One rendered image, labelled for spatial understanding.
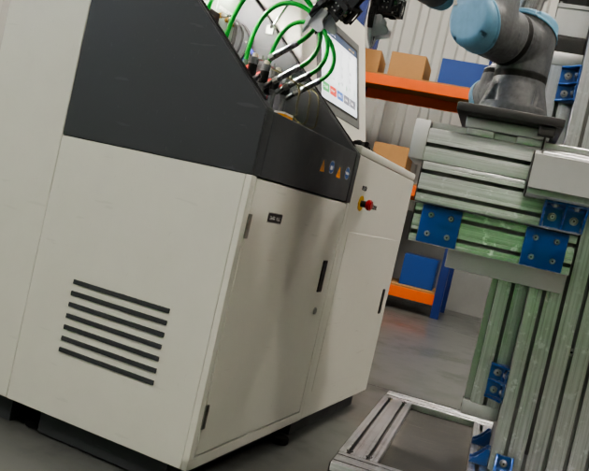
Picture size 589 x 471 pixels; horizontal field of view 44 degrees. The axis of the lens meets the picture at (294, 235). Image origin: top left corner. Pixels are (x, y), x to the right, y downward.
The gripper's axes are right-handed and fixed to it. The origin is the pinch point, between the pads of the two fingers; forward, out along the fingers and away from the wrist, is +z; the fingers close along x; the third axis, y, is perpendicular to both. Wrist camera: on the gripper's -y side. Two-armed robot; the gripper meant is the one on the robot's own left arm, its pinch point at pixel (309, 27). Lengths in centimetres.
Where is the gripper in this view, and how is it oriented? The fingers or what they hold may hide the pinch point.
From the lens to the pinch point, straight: 213.5
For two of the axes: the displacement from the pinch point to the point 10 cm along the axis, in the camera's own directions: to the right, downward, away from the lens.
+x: 6.2, -1.2, 7.8
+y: 5.1, 8.2, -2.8
